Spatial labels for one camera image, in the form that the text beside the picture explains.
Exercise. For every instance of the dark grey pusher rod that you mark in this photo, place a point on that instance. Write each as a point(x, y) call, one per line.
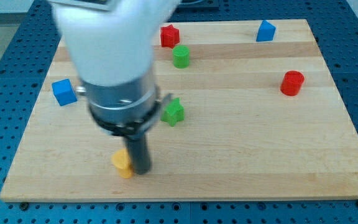
point(139, 153)

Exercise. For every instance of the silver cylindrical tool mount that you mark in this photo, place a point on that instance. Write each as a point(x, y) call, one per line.
point(126, 109)

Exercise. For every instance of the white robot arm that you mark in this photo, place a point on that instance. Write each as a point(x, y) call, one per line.
point(110, 45)

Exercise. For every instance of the green star block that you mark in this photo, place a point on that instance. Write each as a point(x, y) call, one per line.
point(174, 112)

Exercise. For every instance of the red star block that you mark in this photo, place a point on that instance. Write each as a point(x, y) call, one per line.
point(169, 36)

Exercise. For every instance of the yellow block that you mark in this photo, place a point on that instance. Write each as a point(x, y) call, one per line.
point(122, 162)

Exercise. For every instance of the blue cube block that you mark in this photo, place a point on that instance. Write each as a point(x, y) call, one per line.
point(63, 92)

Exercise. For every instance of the green cylinder block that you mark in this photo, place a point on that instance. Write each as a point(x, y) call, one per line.
point(181, 56)

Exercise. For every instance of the wooden board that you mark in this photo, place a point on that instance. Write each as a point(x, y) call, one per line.
point(241, 139)

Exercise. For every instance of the blue triangular block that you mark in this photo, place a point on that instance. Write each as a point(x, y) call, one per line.
point(266, 32)

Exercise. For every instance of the red cylinder block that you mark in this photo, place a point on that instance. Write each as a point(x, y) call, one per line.
point(292, 83)

